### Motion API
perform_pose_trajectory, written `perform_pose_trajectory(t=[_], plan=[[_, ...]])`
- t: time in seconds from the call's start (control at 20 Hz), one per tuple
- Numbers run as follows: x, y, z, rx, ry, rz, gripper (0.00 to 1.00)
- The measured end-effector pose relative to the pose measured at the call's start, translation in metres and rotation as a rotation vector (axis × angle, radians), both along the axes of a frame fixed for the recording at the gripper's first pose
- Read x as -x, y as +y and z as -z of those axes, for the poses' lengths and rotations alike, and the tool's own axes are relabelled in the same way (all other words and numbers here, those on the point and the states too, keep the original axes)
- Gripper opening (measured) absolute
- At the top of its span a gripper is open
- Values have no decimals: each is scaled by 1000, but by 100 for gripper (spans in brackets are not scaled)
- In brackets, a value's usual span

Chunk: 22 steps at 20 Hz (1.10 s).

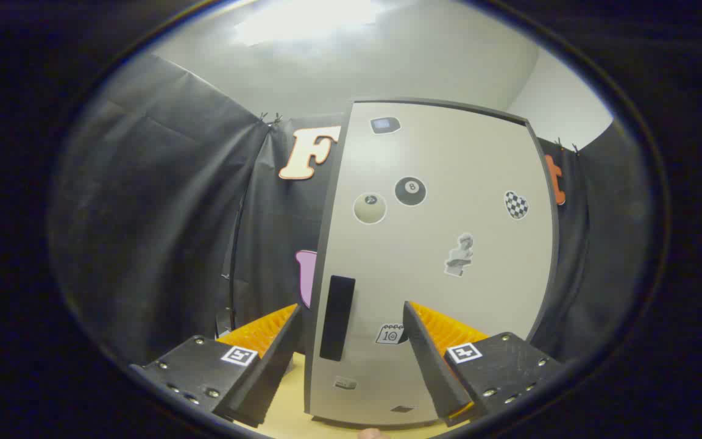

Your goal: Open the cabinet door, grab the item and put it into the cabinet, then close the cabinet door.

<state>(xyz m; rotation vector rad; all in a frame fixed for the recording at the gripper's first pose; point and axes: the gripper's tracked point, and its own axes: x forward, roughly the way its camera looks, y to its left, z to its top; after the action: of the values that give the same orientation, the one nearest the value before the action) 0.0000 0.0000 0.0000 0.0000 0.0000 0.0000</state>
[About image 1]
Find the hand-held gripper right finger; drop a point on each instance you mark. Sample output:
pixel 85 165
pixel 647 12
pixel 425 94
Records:
pixel 433 372

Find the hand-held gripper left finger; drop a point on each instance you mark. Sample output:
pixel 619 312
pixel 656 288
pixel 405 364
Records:
pixel 272 372

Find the black backdrop cloth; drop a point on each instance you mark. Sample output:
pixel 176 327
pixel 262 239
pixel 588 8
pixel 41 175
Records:
pixel 156 213

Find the white cabinet door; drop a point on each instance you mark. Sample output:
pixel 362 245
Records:
pixel 479 292

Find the grey cabinet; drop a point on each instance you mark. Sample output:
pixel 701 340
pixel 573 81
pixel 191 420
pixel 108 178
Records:
pixel 322 256

